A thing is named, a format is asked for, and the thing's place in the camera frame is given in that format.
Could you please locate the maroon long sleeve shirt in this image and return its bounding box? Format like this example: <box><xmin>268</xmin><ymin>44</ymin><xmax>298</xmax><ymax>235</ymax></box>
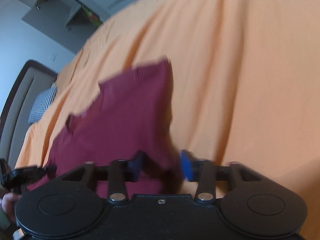
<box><xmin>26</xmin><ymin>57</ymin><xmax>186</xmax><ymax>197</ymax></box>

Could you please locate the person left hand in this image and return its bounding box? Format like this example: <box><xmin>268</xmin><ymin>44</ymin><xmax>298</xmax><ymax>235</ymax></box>
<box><xmin>1</xmin><ymin>192</ymin><xmax>22</xmax><ymax>224</ymax></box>

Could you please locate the black white checkered pillow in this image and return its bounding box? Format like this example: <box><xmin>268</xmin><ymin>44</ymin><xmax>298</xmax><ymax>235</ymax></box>
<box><xmin>28</xmin><ymin>84</ymin><xmax>57</xmax><ymax>125</ymax></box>

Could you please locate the dark wood padded headboard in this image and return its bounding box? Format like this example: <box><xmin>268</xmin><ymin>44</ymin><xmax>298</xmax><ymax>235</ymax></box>
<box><xmin>1</xmin><ymin>60</ymin><xmax>57</xmax><ymax>168</ymax></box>

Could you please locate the orange duvet cover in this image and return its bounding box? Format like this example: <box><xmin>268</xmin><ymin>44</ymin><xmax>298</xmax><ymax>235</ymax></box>
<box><xmin>17</xmin><ymin>0</ymin><xmax>319</xmax><ymax>239</ymax></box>

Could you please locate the colourful bag in wardrobe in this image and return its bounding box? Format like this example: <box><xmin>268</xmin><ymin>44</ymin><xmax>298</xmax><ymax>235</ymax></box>
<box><xmin>81</xmin><ymin>5</ymin><xmax>103</xmax><ymax>28</ymax></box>

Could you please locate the grey wardrobe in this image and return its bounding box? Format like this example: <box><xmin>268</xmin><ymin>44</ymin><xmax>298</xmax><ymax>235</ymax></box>
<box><xmin>19</xmin><ymin>0</ymin><xmax>137</xmax><ymax>53</ymax></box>

